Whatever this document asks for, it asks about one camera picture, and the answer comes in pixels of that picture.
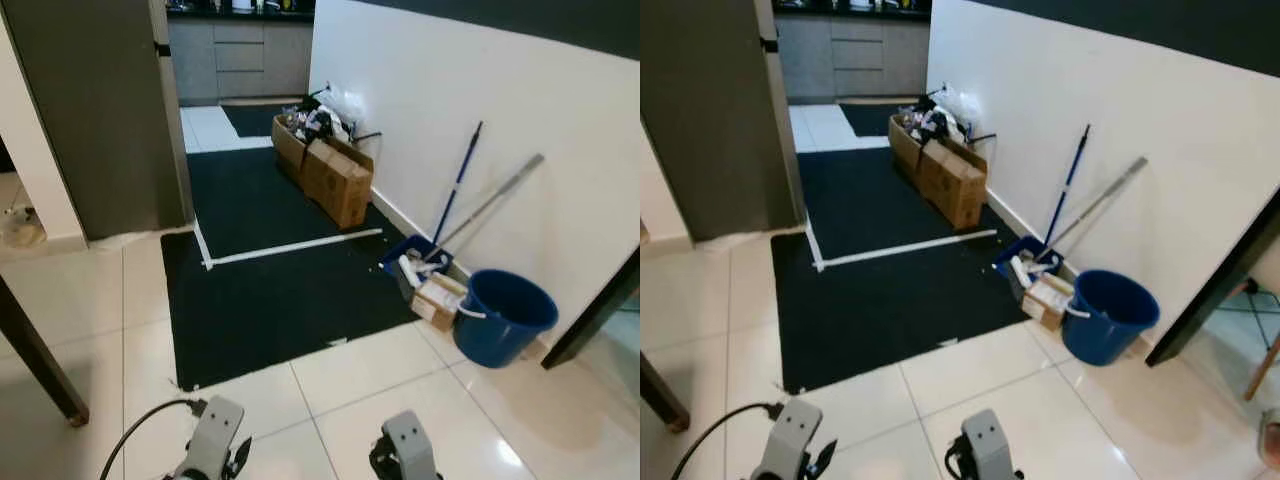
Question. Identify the large black floor mat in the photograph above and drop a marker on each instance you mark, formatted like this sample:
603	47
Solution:
880	300
270	300

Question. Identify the dark slanted table leg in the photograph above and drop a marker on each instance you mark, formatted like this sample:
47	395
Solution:
595	310
40	360
662	395
1215	290

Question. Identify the small open cardboard box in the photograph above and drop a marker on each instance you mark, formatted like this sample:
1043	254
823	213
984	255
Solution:
1045	300
438	300

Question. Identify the blue plastic bucket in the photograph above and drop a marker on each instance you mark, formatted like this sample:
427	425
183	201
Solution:
1105	325
500	325

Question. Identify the blue dustpan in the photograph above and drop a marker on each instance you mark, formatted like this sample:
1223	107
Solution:
405	255
1020	252

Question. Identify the white floor tape line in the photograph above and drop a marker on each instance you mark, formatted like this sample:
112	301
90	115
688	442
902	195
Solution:
290	247
900	250

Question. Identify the large closed cardboard box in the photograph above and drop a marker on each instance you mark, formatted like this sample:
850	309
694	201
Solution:
338	185
952	185

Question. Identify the cardboard box full of clutter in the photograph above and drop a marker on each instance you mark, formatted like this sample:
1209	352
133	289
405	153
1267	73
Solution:
290	145
905	145

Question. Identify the wooden chair leg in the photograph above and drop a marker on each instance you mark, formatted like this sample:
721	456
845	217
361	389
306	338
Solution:
1262	370

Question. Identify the small black kitchen mat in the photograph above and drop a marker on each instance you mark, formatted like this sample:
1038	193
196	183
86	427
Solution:
255	120
870	120

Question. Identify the dark grey door panel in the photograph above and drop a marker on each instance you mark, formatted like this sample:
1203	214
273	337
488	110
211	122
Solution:
100	120
720	120

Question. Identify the clear plastic bag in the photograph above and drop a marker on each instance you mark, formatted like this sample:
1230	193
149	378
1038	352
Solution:
345	105
958	105

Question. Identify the grey kitchen cabinet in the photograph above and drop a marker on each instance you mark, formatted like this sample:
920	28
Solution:
850	60
240	60

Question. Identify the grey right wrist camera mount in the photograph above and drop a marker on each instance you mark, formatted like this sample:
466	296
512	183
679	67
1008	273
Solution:
408	445
988	445

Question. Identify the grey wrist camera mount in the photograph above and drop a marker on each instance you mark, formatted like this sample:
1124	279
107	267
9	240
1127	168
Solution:
790	435
988	445
212	435
408	445

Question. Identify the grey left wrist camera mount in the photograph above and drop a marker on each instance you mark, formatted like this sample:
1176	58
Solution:
790	435
212	435

